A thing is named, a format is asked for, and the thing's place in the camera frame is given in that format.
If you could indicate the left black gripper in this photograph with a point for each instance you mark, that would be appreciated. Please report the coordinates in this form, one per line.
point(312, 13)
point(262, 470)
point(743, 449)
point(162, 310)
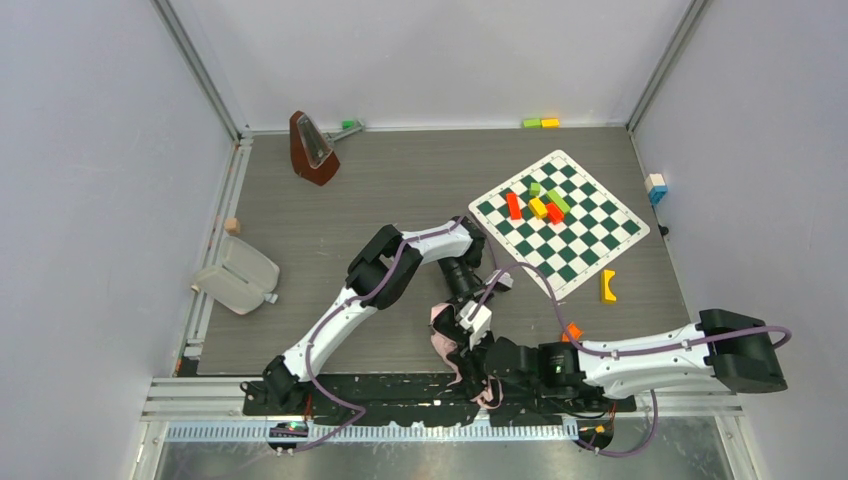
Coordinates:
point(477, 299)

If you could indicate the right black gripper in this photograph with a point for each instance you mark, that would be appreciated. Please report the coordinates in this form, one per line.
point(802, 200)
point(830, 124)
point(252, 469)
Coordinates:
point(486, 361)

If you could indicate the pink and black folding umbrella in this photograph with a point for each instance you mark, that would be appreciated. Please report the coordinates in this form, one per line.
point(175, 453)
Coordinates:
point(446, 346)

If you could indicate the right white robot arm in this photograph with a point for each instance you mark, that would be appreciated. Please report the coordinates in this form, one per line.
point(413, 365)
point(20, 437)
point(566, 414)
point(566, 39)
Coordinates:
point(732, 348)

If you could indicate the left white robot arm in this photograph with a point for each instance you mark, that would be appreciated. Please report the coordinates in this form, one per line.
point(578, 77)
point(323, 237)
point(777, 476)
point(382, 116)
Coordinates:
point(376, 279)

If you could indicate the orange curved block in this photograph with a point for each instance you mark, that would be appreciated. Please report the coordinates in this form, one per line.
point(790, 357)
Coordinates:
point(571, 332)

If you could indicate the long red block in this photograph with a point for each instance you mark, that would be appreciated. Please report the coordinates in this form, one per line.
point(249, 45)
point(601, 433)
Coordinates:
point(514, 207)

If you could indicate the yellow block on chessboard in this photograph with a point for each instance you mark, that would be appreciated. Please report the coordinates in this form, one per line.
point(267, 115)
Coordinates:
point(538, 208)

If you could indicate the yellow block on table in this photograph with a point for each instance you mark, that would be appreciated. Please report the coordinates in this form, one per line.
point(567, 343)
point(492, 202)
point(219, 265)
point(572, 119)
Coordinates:
point(607, 295)

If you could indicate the green white chessboard mat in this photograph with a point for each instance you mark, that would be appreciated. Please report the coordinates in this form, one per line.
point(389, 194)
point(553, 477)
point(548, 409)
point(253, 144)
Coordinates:
point(598, 229)

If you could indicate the small red block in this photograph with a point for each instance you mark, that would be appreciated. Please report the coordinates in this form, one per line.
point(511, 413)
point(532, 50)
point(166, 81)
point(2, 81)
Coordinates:
point(554, 214)

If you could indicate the long green block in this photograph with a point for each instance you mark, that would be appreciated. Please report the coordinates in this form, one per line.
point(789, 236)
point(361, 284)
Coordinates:
point(555, 198)

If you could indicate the brown wooden metronome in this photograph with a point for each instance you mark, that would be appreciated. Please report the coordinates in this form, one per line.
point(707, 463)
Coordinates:
point(312, 157)

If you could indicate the blue and white block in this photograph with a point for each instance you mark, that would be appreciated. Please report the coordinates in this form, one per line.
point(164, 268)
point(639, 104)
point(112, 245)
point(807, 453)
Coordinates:
point(656, 187)

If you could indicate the small wooden cube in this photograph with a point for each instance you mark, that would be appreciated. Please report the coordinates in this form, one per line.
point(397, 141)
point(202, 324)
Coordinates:
point(232, 226)

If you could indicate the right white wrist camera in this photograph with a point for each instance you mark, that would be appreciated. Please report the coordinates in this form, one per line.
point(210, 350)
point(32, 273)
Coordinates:
point(475, 319)

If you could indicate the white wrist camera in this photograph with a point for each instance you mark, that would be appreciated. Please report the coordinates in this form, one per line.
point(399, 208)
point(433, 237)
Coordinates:
point(475, 319)
point(500, 281)

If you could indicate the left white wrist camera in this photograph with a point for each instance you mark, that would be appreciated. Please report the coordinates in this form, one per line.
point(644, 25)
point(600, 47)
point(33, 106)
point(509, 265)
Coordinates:
point(500, 281)

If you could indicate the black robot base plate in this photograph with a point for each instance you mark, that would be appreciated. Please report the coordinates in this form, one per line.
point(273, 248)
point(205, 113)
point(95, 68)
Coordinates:
point(405, 399)

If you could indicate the green block at wall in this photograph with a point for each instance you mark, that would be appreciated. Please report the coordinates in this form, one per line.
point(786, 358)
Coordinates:
point(531, 122)

